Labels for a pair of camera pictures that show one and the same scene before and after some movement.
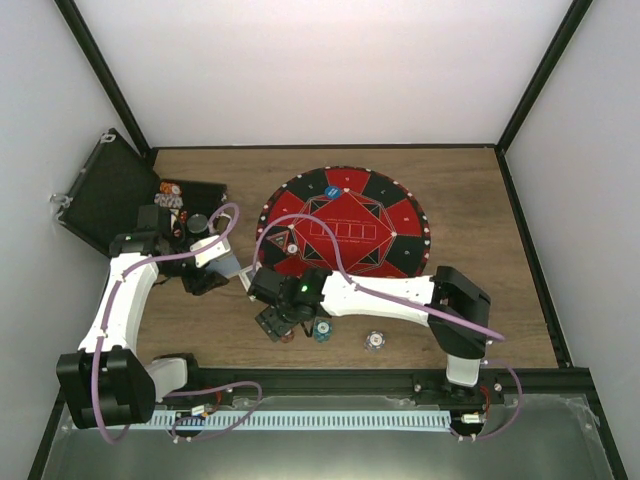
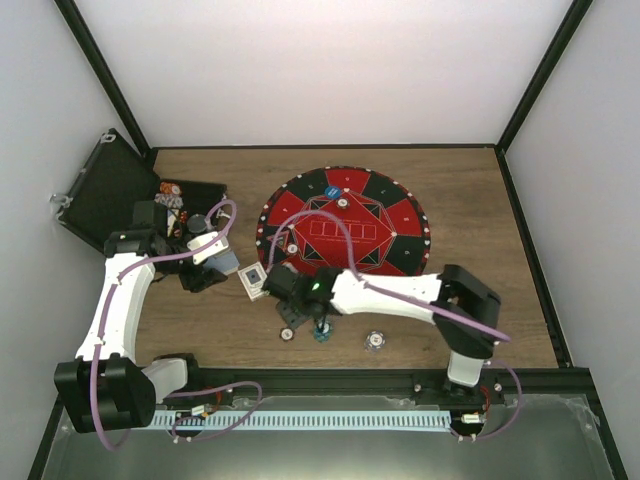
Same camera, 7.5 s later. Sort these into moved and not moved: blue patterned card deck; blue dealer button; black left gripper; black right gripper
Moved: black right gripper
Not moved: blue dealer button; blue patterned card deck; black left gripper
